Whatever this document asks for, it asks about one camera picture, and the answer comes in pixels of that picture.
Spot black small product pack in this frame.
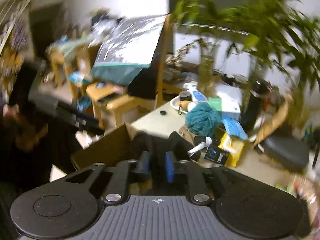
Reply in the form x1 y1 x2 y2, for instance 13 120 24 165
204 145 229 166

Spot cardboard box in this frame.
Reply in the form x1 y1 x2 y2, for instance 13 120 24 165
71 124 138 170

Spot black rolled item white band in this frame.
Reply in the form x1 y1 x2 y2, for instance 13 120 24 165
193 135 221 146

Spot yellow wet wipes pack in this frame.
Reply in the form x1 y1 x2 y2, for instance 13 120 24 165
219 132 245 167

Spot teal mesh bath loofah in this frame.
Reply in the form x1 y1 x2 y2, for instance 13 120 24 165
185 102 222 137

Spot blue plastic glove pack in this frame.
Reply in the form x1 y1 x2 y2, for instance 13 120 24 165
222 117 248 140

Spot wooden stool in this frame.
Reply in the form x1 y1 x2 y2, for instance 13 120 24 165
86 82 142 128

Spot white oval tray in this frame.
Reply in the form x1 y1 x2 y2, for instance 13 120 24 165
170 96 191 115

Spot white green tissue box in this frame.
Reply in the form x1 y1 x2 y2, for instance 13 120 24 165
208 84 242 115

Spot white blue tube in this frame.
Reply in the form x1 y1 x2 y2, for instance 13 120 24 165
183 83 208 103

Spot black round jar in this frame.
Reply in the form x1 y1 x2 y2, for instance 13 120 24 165
179 91 192 101

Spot grey zippered case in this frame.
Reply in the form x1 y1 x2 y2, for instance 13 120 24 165
263 135 309 172

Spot glass vase left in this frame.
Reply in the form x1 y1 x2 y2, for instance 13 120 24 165
198 39 220 96

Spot black thermos bottle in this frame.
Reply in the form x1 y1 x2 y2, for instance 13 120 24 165
240 78 273 133

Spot brown paper bag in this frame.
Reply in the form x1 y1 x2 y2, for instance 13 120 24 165
254 93 293 146

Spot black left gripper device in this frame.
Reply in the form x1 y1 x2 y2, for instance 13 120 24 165
8 60 104 135

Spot teal board in plastic wrap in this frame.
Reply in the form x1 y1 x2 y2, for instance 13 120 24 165
91 15 166 87

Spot green bamboo plant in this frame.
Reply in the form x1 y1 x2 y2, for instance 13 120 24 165
172 0 319 90

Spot black pad with white strap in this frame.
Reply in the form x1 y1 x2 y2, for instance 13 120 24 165
168 131 201 161

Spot tan plush keychain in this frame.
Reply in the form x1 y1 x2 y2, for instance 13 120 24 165
177 100 191 111

